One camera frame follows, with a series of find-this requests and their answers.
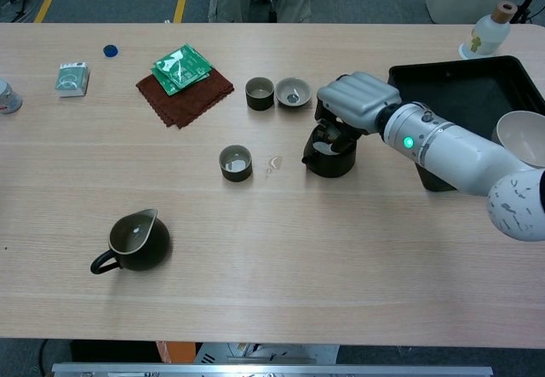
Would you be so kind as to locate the green tea packet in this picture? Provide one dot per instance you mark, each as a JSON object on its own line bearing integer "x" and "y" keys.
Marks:
{"x": 172, "y": 89}
{"x": 183, "y": 64}

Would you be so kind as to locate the white equipment under table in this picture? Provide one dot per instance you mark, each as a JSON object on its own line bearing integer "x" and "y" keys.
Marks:
{"x": 264, "y": 353}

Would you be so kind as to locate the brown cloth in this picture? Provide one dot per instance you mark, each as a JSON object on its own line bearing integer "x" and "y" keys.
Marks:
{"x": 191, "y": 104}

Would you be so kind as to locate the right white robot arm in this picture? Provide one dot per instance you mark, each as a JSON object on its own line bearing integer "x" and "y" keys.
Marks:
{"x": 455, "y": 155}

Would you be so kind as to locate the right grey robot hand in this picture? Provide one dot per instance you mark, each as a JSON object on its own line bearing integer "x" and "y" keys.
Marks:
{"x": 362, "y": 98}

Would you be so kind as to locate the aluminium rail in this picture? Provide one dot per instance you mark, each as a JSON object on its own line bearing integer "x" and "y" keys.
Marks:
{"x": 272, "y": 370}

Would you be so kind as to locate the black plastic tray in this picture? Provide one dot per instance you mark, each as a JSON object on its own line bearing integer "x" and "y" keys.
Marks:
{"x": 468, "y": 87}

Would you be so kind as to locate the orange object under table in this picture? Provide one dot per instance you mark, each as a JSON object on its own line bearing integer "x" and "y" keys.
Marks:
{"x": 174, "y": 351}

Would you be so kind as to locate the small green white packet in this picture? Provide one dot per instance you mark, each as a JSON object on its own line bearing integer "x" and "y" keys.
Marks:
{"x": 71, "y": 81}

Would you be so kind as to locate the frosted bottle with wooden cap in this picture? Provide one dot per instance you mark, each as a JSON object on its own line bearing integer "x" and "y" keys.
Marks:
{"x": 489, "y": 34}

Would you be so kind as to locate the dark cylindrical teacup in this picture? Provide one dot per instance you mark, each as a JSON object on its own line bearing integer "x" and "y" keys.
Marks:
{"x": 259, "y": 102}
{"x": 236, "y": 173}

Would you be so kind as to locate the small grey tea bowl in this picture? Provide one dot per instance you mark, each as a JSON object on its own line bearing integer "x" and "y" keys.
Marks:
{"x": 294, "y": 92}

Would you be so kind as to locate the large grey bowl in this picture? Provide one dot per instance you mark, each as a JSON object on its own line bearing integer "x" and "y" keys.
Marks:
{"x": 521, "y": 134}

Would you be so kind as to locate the blue bottle cap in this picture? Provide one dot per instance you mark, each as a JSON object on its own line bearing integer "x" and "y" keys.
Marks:
{"x": 110, "y": 51}

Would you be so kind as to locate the silver metal can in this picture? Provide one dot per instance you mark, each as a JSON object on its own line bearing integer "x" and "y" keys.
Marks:
{"x": 8, "y": 98}

